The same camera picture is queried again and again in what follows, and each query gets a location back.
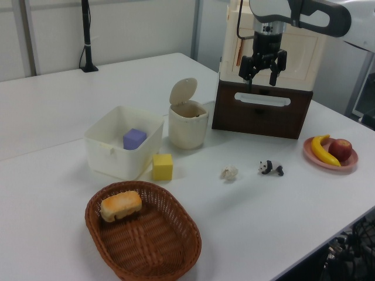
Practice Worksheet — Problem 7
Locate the black gripper silver flange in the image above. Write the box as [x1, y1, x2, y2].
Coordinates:
[238, 20, 288, 87]

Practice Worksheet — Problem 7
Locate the white paper ball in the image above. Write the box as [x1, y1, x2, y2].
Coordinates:
[220, 166, 238, 181]

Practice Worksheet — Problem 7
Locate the cream trash can lid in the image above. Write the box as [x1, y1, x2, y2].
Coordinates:
[170, 77, 198, 106]

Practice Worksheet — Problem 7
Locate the cream small trash can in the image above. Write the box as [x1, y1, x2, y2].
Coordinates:
[168, 100, 210, 150]

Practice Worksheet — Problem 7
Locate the cream plastic storage box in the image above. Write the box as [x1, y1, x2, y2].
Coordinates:
[218, 0, 326, 92]

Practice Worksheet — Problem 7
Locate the dark brown wooden drawer box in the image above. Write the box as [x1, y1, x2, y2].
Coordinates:
[211, 78, 314, 140]

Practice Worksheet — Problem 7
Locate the yellow toy banana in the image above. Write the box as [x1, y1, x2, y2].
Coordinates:
[311, 134, 342, 167]

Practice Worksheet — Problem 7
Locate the toy panda figure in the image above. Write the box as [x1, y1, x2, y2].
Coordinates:
[258, 159, 284, 177]

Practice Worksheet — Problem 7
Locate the red toy apple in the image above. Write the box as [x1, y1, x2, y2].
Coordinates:
[328, 138, 353, 162]

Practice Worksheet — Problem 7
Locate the pink plate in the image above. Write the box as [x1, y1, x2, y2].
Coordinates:
[303, 136, 359, 170]

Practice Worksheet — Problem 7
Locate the yellow foam cube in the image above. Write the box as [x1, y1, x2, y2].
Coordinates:
[152, 153, 173, 180]

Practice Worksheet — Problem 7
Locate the purple foam cube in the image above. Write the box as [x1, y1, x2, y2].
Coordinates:
[122, 128, 147, 150]

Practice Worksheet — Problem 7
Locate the white open plastic bin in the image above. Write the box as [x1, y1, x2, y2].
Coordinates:
[83, 105, 165, 181]

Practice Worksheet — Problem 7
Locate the toy bread loaf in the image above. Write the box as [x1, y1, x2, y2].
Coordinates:
[100, 190, 142, 223]

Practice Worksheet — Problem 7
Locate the black equipment under table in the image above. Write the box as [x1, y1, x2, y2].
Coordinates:
[323, 216, 375, 281]

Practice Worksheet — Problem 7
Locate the brown wicker basket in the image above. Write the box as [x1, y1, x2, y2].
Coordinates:
[84, 180, 202, 281]

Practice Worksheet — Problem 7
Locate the white drawer handle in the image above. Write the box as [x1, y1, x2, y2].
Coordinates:
[234, 92, 292, 107]

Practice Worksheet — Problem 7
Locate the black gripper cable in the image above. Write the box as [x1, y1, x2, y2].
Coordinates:
[236, 0, 253, 40]

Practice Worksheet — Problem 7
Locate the black camera stand pole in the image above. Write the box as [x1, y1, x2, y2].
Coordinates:
[79, 0, 99, 73]

